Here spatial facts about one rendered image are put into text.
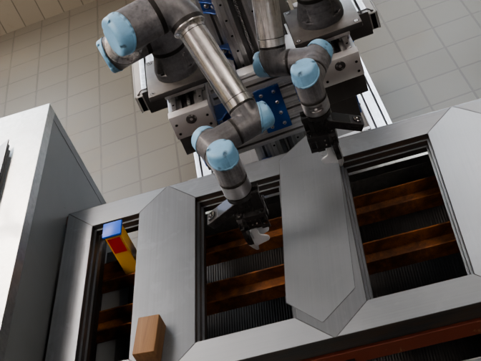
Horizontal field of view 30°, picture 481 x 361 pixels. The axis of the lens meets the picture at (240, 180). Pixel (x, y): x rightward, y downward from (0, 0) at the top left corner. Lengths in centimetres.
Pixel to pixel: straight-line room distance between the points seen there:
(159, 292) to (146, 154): 211
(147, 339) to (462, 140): 103
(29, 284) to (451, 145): 124
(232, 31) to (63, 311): 107
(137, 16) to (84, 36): 343
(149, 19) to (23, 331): 89
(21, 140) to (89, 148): 179
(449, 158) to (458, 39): 206
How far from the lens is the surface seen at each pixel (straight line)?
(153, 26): 242
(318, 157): 266
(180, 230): 262
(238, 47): 301
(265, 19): 250
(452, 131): 262
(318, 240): 241
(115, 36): 241
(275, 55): 252
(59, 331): 254
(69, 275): 268
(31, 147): 293
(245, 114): 233
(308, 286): 231
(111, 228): 272
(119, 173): 448
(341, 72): 285
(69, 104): 520
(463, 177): 247
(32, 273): 262
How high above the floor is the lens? 252
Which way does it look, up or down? 38 degrees down
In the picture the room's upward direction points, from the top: 23 degrees counter-clockwise
